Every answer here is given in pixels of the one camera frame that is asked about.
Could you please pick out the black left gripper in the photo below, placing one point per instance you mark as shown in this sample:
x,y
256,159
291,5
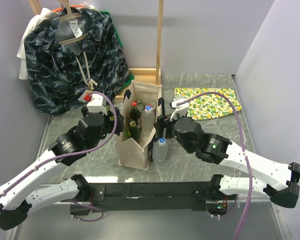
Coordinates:
x,y
110,124

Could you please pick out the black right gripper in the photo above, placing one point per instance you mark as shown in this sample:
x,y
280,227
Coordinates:
x,y
159,125

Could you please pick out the silver red soda can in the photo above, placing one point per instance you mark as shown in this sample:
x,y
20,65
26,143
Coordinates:
x,y
153,106

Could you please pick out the clear soda water bottle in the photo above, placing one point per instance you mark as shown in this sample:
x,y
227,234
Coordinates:
x,y
140,105

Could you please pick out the dark cola glass bottle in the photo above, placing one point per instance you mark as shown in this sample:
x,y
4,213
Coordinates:
x,y
135,114

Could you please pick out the green glass bottle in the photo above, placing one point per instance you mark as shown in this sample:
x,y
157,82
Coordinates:
x,y
110,114
133,131

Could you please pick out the beige canvas tote bag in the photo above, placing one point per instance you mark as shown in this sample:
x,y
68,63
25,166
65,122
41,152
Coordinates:
x,y
131,153

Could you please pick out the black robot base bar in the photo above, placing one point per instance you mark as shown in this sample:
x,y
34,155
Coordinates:
x,y
152,196

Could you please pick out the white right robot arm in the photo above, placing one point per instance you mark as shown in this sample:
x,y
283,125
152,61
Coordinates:
x,y
279,181

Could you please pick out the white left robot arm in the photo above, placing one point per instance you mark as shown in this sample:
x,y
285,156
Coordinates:
x,y
20,197

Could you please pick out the wooden clothes rack stand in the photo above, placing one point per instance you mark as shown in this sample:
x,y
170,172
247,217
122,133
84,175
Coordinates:
x,y
144,75

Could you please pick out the lemon print cloth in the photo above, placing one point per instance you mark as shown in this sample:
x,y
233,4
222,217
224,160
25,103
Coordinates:
x,y
209,106

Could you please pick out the dark patterned hanging jacket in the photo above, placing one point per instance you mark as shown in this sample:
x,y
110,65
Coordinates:
x,y
59,74

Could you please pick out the wooden clothes hanger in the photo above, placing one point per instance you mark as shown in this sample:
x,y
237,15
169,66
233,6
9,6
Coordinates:
x,y
70,25

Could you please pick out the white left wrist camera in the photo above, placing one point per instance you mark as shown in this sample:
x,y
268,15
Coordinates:
x,y
95,103

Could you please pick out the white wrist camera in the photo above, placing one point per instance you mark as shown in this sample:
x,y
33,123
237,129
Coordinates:
x,y
95,103
179,107

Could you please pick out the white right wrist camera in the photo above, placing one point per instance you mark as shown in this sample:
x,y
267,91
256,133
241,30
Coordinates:
x,y
179,107

